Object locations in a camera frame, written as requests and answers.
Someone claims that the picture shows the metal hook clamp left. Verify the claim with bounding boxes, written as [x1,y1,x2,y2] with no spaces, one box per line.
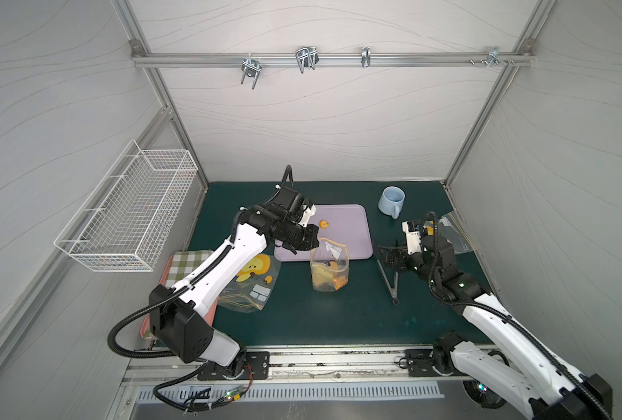
[240,54,262,90]

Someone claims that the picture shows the clear resealable bag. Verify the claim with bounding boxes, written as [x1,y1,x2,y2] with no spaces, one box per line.
[423,211,475,255]

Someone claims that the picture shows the lilac plastic tray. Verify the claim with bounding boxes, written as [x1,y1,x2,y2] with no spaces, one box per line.
[273,204,374,263]

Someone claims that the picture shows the aluminium cross rail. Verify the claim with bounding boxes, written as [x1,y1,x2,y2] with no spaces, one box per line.
[132,52,536,68]

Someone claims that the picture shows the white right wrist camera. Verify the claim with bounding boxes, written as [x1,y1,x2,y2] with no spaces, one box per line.
[402,220,421,255]

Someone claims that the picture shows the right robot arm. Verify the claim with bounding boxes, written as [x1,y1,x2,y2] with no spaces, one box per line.
[377,212,614,419]

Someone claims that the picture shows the metal hook clamp middle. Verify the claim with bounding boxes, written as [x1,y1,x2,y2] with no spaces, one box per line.
[295,47,319,74]

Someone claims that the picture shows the metal hook clamp right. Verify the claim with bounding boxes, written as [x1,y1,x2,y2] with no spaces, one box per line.
[468,47,515,68]

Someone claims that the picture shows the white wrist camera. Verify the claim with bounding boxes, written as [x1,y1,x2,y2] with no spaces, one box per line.
[297,205,316,227]
[402,220,421,255]

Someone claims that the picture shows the metal tongs on table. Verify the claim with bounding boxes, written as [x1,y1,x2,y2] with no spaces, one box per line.
[377,260,400,306]

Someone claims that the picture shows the metal hook clamp small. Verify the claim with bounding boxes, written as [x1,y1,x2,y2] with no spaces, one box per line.
[361,47,372,68]

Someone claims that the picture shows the light blue ceramic mug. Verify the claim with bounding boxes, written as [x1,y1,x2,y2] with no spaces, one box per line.
[377,185,405,220]

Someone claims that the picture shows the white wire basket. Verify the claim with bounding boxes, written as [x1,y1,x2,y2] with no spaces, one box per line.
[54,140,197,272]

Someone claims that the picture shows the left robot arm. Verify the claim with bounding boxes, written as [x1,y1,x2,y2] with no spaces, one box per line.
[106,166,319,380]

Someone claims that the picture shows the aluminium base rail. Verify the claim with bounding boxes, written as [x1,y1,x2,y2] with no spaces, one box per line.
[122,344,433,385]

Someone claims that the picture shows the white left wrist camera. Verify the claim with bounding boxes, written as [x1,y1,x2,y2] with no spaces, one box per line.
[297,205,316,227]

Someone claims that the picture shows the resealable bag table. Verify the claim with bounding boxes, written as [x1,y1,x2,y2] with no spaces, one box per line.
[309,238,349,292]

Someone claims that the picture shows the resealable bag with duck print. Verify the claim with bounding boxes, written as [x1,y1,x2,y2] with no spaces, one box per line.
[218,254,281,313]

